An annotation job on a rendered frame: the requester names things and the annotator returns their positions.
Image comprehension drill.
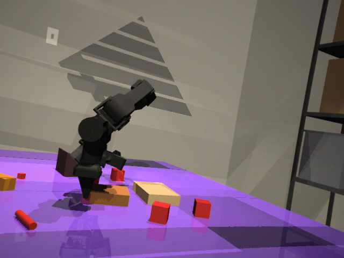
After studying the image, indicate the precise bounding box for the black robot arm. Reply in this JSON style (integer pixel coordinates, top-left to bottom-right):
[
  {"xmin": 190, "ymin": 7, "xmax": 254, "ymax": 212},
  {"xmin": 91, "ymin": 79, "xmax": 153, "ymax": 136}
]
[{"xmin": 70, "ymin": 79, "xmax": 156, "ymax": 170}]

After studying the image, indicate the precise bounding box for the red cylinder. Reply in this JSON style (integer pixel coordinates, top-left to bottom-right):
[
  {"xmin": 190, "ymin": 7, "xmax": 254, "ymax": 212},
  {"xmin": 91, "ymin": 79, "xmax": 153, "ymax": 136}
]
[{"xmin": 15, "ymin": 210, "xmax": 37, "ymax": 230}]

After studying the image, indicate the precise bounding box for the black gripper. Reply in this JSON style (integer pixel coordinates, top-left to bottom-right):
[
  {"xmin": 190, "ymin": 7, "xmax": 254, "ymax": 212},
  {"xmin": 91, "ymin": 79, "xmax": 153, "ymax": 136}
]
[{"xmin": 73, "ymin": 140, "xmax": 107, "ymax": 199}]

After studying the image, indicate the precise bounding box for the tan rectangular board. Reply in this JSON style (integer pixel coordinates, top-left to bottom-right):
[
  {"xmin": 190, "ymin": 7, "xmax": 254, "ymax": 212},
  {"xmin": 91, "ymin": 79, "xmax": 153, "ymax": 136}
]
[{"xmin": 132, "ymin": 181, "xmax": 181, "ymax": 206}]

